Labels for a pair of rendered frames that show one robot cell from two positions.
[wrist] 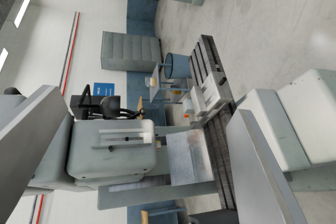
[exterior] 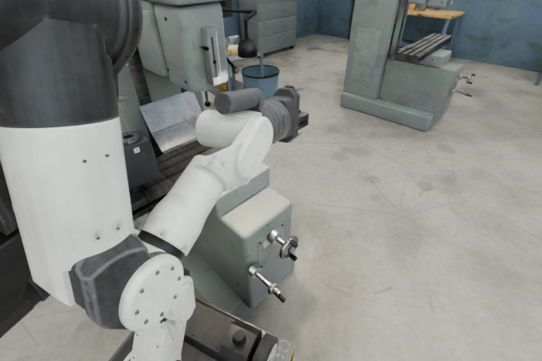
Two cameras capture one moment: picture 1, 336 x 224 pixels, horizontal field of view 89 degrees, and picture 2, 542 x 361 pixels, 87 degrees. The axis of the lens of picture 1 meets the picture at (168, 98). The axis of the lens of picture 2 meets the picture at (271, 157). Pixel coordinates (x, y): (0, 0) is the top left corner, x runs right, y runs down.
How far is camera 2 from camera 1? 0.62 m
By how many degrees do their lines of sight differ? 23
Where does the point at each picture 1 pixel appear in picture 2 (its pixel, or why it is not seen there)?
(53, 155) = not seen: outside the picture
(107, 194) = not seen: hidden behind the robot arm
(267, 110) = (253, 180)
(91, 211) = not seen: outside the picture
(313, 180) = not seen: hidden behind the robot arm
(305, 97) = (269, 203)
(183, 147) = (184, 113)
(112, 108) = (248, 51)
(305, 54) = (296, 218)
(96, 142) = (210, 33)
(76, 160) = (189, 15)
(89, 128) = (217, 20)
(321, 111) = (262, 213)
